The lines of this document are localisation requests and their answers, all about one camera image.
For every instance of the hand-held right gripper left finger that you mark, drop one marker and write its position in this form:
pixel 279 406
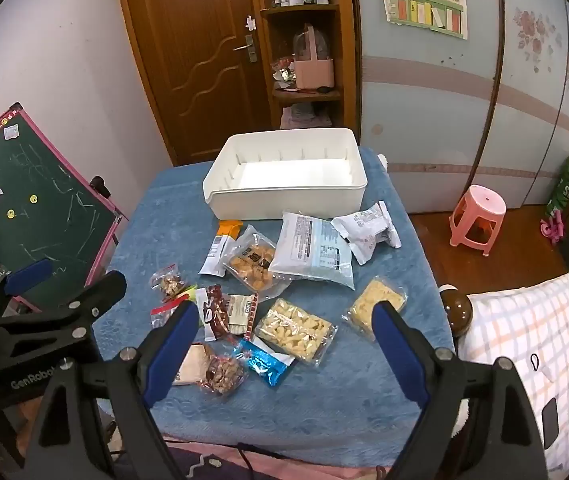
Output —
pixel 174 345

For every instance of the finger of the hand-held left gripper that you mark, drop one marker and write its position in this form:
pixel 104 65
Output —
pixel 94 297
pixel 29 276

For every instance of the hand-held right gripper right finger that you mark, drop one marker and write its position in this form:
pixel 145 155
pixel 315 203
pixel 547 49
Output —
pixel 399 355

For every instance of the clear packet of pale crisp cake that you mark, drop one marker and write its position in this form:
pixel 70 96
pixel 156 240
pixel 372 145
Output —
pixel 367 300

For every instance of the white plastic storage bin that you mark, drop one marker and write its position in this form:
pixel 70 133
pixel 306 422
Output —
pixel 284 200

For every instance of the clear packet of fried orange snacks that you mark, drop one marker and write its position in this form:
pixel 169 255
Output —
pixel 252 266

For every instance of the beige snack packet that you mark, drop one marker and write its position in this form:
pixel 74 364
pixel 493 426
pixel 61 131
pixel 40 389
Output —
pixel 194 360

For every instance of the dark red snack packet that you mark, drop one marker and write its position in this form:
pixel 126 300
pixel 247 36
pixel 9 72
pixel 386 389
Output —
pixel 214 313

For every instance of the clear red-edged nut packet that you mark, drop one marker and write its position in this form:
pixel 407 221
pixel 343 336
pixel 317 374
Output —
pixel 222 373

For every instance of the small green packet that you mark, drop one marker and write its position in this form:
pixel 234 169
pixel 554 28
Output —
pixel 190 291

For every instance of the small clear nut packet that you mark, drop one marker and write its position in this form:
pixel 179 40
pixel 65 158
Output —
pixel 169 284

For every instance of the round wooden bedpost knob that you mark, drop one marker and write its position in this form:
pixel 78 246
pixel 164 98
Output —
pixel 456 311

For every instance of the white packet with red stripe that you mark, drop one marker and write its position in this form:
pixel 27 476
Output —
pixel 239 313

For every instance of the blue textured tablecloth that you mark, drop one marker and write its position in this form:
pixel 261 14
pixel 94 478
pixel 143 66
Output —
pixel 414 270

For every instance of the blue and white snack packet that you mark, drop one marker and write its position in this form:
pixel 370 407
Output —
pixel 265 363

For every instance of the orange and white narrow packet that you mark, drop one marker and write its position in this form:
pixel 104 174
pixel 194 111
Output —
pixel 219 250

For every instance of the clear packet of pale pieces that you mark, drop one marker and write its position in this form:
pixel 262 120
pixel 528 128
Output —
pixel 294 331

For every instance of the black clamp knob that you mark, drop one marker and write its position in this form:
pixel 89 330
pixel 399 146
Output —
pixel 100 186

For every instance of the pink patterned cloth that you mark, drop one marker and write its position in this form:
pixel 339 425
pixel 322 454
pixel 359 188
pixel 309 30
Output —
pixel 204 463

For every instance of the white and silver snack packet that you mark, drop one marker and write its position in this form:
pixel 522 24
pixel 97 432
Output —
pixel 364 230

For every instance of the light blue and white packet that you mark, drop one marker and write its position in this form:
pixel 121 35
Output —
pixel 314 255

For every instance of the checked bedding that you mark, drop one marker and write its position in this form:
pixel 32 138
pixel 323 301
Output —
pixel 539 320

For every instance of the pink plastic stool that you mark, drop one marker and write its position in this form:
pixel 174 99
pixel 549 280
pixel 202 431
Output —
pixel 479 205

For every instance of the pink toy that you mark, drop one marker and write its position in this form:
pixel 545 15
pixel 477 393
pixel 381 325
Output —
pixel 552 228

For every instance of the brown wooden door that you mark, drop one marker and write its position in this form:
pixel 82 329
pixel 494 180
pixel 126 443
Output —
pixel 189 85

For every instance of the pale floral wardrobe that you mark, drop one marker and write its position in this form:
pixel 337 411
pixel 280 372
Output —
pixel 439 110

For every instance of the folded cloth pile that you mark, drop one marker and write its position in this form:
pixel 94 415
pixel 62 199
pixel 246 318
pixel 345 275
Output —
pixel 304 116

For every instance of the shiny foil bag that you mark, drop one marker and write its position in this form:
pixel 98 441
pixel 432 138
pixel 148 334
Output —
pixel 282 73

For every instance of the pink basket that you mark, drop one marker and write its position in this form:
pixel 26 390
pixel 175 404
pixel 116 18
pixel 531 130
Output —
pixel 314 69

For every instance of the wooden corner shelf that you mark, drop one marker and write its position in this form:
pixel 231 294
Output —
pixel 347 60

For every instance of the white door hook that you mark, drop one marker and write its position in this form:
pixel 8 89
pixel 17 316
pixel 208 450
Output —
pixel 250 22

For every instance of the green chalkboard with pink frame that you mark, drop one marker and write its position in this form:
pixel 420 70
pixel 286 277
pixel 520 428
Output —
pixel 39 180

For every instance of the wall poster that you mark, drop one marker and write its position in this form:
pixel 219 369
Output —
pixel 424 0

